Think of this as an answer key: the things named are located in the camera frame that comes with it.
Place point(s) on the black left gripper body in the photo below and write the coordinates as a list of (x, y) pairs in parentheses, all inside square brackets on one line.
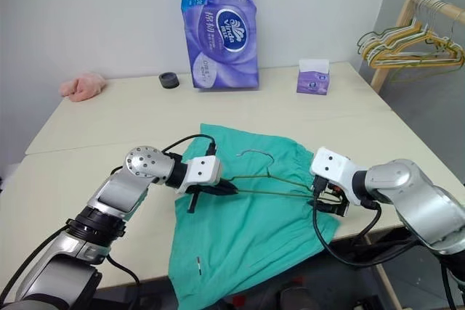
[(202, 189)]

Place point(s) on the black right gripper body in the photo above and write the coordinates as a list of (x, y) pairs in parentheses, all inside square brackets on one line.
[(336, 194)]

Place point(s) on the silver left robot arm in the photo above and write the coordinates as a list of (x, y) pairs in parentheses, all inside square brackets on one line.
[(145, 165)]

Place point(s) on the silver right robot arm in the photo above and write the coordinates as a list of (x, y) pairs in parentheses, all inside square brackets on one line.
[(417, 194)]

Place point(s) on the green shorts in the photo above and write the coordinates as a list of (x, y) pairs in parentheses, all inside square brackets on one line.
[(247, 237)]

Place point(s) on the yellow clothes hanger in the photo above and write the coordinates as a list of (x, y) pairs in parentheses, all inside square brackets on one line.
[(428, 54)]

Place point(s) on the wooden table leg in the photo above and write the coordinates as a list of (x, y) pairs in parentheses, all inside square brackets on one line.
[(385, 281)]

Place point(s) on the dark rounded shape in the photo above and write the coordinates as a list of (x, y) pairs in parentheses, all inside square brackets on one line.
[(294, 295)]

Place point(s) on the black tape roll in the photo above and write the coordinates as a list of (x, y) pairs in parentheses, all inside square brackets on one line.
[(169, 80)]

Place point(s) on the small purple tissue box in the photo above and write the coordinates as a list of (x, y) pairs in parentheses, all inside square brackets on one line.
[(312, 79)]

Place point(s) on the purple tissue roll pack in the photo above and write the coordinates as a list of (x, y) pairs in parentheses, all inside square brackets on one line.
[(225, 34)]

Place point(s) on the pink crumpled cloth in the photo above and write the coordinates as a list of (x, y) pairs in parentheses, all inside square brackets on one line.
[(85, 86)]

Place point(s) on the wooden clothes rack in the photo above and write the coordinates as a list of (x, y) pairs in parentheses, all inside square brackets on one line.
[(403, 23)]

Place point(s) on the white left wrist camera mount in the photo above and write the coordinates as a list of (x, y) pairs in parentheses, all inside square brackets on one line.
[(203, 172)]

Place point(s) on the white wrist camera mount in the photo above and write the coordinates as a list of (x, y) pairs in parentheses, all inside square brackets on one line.
[(203, 172), (330, 165)]

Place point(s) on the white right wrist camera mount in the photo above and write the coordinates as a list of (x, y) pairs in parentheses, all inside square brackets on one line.
[(330, 165)]

